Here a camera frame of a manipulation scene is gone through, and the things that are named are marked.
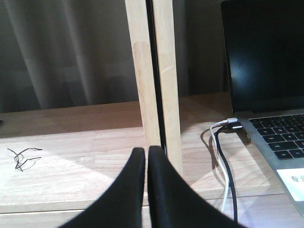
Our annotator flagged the white laptop cable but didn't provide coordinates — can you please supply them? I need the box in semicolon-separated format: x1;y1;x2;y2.
209;117;238;212

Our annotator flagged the grey curtain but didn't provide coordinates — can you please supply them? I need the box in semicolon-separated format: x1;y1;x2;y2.
0;0;228;112

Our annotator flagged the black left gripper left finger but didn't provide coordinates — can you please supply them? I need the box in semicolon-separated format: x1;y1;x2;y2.
61;147;145;228

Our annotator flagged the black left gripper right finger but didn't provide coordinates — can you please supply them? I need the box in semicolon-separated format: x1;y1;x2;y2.
148;146;243;228

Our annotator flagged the black twist wire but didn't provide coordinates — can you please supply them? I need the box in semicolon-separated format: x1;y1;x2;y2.
7;147;43;172

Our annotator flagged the black laptop cable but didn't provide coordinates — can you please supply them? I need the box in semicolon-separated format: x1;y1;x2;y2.
213;124;243;223

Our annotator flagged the silver laptop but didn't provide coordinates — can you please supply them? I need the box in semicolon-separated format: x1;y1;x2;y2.
221;0;304;214

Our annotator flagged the wooden shelf post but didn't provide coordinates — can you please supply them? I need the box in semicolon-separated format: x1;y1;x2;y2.
125;0;183;174

